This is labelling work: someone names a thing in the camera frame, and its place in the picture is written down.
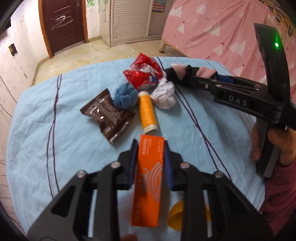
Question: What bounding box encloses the pink black sock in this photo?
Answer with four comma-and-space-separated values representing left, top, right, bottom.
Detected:
164, 63, 218, 81

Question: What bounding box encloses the orange cardboard box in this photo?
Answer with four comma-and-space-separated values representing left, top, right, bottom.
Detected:
130, 135, 164, 227

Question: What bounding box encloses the right hand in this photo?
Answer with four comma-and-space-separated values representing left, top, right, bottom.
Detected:
251, 123, 295, 166

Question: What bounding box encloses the crumpled white paper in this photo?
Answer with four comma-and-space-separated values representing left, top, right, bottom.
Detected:
150, 78, 176, 110

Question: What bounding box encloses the brown snack wrapper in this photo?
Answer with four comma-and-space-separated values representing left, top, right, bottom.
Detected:
80, 89, 135, 143

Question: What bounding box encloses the orange thread spool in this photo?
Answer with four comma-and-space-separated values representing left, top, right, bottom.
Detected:
138, 91, 158, 135

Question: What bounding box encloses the red snack wrapper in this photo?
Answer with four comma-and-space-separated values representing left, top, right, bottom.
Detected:
123, 53, 166, 92

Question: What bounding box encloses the pink tree-print curtain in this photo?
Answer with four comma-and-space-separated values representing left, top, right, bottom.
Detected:
162, 0, 295, 99

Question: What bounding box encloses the yellow plastic basin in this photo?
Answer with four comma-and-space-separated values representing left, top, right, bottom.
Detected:
166, 199, 212, 232

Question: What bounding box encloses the blue sock ball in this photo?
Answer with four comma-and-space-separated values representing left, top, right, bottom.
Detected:
113, 82, 138, 110

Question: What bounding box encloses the light blue bed sheet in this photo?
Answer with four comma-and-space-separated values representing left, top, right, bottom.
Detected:
6, 59, 265, 232

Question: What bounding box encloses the white louvered wardrobe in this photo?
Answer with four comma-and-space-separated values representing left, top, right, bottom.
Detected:
99, 0, 171, 47

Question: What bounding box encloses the dark brown door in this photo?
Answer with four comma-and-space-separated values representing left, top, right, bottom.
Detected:
38, 1, 89, 58

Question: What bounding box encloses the colourful wall chart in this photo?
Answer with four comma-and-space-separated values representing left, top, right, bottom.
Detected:
152, 0, 174, 13

